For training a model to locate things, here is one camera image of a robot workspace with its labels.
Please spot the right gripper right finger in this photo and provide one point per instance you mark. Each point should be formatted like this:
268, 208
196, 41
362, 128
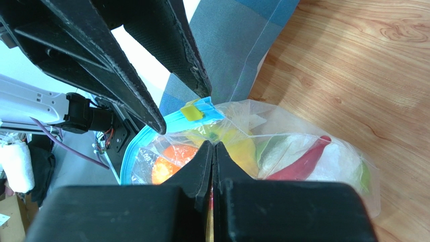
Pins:
245, 209

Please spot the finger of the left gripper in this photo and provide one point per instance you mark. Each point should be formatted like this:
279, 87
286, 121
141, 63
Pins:
72, 41
162, 28

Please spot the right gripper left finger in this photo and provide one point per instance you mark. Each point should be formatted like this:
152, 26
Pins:
175, 210

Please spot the clear zip top bag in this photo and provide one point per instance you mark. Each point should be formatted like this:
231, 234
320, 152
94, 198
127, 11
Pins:
265, 140

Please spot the fake orange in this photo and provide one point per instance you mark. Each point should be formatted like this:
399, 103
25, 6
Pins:
171, 161

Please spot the fake red chili pepper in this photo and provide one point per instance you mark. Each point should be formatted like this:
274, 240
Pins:
304, 166

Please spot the fake banana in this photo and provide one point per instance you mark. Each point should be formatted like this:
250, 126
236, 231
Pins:
238, 143

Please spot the yellow zip slider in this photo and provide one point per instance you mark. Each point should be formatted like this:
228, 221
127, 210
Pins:
191, 112

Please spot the fake white cauliflower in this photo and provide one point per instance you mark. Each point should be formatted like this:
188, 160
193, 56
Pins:
339, 162

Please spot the plaid pillow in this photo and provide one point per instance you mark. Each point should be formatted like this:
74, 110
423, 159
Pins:
233, 38

